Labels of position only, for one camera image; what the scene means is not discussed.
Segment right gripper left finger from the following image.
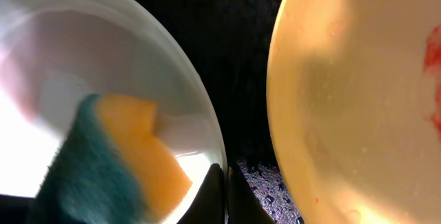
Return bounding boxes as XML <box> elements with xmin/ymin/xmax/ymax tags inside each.
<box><xmin>178</xmin><ymin>163</ymin><xmax>225</xmax><ymax>224</ymax></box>

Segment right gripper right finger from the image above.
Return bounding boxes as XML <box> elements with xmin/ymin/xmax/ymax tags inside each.
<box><xmin>227</xmin><ymin>167</ymin><xmax>275</xmax><ymax>224</ymax></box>

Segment yellow plate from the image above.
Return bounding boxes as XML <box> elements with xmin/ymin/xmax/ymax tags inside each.
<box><xmin>267</xmin><ymin>0</ymin><xmax>440</xmax><ymax>224</ymax></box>

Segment green yellow sponge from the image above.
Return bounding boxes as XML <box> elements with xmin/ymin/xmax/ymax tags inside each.
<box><xmin>28</xmin><ymin>94</ymin><xmax>192</xmax><ymax>224</ymax></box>

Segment light blue plate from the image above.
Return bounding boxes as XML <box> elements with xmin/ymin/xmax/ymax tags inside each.
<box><xmin>1</xmin><ymin>0</ymin><xmax>227</xmax><ymax>223</ymax></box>

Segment black round tray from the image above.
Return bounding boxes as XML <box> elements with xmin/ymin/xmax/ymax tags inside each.
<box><xmin>92</xmin><ymin>0</ymin><xmax>306</xmax><ymax>224</ymax></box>

